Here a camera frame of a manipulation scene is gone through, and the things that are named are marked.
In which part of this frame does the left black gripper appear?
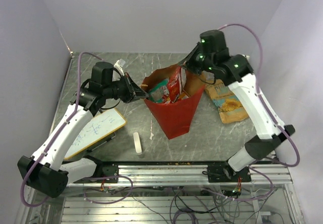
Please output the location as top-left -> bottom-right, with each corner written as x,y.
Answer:
103,72 -> 149,103

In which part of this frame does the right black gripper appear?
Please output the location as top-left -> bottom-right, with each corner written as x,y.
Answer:
178,41 -> 216,76

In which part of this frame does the red Doritos nacho bag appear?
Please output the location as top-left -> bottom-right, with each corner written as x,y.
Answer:
167,66 -> 186,103

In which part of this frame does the red paper bag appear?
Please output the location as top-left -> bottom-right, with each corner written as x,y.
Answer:
144,71 -> 205,139

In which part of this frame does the gold teal chips bag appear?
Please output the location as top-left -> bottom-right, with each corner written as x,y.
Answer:
203,72 -> 249,124

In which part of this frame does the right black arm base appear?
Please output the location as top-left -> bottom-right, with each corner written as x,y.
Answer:
202,162 -> 251,183

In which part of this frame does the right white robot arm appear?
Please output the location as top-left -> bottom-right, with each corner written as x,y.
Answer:
179,30 -> 295,182

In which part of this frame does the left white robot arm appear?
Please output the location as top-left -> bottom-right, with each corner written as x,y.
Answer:
17,62 -> 149,200

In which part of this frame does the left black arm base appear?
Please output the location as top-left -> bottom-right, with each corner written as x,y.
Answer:
75,165 -> 119,184

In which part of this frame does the teal snack packet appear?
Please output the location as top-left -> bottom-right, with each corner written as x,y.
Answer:
148,79 -> 169,103

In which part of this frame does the orange snack packet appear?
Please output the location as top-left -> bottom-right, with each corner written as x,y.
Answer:
164,91 -> 190,104

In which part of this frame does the white marker eraser stick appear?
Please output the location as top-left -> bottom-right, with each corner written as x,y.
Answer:
133,132 -> 143,155

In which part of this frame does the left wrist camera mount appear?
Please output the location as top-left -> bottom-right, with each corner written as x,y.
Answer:
114,59 -> 126,76

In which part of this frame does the small whiteboard orange frame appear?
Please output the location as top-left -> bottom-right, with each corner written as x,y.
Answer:
64,108 -> 127,160

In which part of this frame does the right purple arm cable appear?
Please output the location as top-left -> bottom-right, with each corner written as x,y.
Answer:
201,23 -> 300,202

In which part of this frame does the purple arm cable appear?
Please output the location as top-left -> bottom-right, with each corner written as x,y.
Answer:
20,51 -> 134,207
201,23 -> 300,202

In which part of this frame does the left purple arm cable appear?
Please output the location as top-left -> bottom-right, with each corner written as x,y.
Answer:
20,51 -> 134,207

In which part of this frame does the aluminium extrusion frame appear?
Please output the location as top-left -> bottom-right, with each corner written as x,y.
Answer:
20,161 -> 305,223

